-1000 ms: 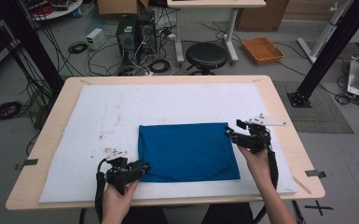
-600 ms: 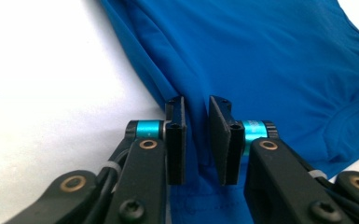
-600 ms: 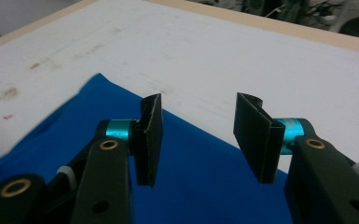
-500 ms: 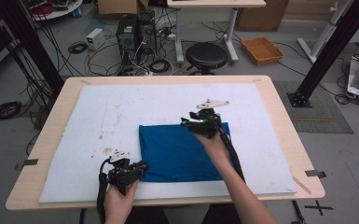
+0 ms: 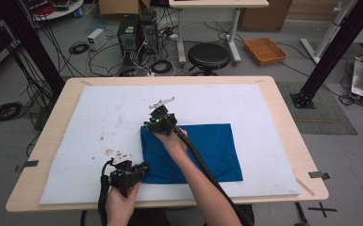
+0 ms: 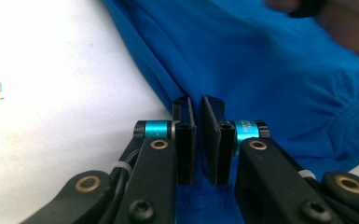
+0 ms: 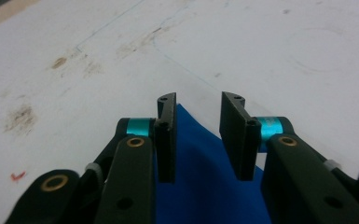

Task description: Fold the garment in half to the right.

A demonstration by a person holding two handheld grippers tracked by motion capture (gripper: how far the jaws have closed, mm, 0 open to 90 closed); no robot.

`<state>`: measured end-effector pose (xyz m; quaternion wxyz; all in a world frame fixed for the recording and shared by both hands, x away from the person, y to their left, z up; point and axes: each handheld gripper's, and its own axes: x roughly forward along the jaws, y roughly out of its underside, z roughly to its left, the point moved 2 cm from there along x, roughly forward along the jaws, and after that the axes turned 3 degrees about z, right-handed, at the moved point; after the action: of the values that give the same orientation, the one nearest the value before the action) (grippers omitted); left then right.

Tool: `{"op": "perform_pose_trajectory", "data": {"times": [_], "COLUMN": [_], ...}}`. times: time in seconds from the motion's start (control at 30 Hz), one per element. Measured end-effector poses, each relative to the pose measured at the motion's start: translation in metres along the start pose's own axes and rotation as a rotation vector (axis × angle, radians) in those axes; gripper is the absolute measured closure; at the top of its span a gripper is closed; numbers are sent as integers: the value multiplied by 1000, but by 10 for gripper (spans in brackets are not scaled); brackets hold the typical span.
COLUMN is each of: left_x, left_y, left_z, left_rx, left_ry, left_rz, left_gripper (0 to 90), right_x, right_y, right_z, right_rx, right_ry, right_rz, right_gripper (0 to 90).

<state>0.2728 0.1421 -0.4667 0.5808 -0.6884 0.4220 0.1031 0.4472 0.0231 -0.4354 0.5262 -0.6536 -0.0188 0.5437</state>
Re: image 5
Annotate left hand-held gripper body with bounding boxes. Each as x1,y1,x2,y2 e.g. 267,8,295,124
107,150,146,198

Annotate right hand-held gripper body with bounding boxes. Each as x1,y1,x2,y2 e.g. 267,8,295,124
146,96,179,136

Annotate blue printed t-shirt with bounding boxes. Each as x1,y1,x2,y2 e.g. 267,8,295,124
140,122,244,185

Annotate person's right hand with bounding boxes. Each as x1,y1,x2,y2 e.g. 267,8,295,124
152,126,190,158

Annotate person's left hand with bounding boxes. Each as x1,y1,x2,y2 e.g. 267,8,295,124
105,182,141,221

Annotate white foam mat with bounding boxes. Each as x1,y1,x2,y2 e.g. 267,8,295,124
39,83,301,205

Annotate person's dark trousers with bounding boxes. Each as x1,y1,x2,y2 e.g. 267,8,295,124
126,204,256,226

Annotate black round stool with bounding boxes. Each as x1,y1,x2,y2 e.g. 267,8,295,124
187,41,231,77

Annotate large black computer tower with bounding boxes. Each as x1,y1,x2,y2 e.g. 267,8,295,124
116,13,141,68

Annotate small black computer tower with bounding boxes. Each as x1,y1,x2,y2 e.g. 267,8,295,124
139,9,160,57

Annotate grey tape strip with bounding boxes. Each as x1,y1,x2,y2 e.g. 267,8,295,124
307,170,331,181
14,159,40,173

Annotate small white power box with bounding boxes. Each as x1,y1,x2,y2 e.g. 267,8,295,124
86,27,107,52

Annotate open cardboard box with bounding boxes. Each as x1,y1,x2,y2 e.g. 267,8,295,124
97,0,152,17

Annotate orange basket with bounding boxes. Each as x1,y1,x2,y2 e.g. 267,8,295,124
243,37,289,67

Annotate white-legged desk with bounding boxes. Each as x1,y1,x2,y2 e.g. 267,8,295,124
168,0,270,66

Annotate round white table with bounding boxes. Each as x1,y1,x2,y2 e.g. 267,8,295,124
24,0,85,23

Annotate closed cardboard box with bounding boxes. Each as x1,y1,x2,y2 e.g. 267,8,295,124
239,0,293,32

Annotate thin wooden strip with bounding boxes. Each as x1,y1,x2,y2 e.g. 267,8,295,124
295,177,316,198

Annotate grey floor mat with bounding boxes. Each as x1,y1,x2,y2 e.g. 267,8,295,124
276,81,358,137

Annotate black tape cross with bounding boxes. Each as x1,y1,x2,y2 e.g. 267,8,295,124
306,202,338,218

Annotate white metal stand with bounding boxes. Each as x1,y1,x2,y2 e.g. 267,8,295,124
300,0,359,65

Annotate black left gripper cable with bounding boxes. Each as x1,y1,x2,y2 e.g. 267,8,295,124
97,158,115,226

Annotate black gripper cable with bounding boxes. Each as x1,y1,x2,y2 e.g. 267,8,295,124
166,116,256,226
97,158,115,226

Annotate coiled black cable by towers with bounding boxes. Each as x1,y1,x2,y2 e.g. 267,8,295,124
150,58,174,75

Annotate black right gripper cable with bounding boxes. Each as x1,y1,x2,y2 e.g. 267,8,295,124
166,116,256,226

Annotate small coiled black cable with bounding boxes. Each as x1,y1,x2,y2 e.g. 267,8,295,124
68,40,91,56

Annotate large coiled black cable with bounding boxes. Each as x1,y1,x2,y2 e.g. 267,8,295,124
0,101,24,123

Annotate black metal frame post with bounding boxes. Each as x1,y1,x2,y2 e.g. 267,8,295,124
289,0,363,109
0,0,66,95

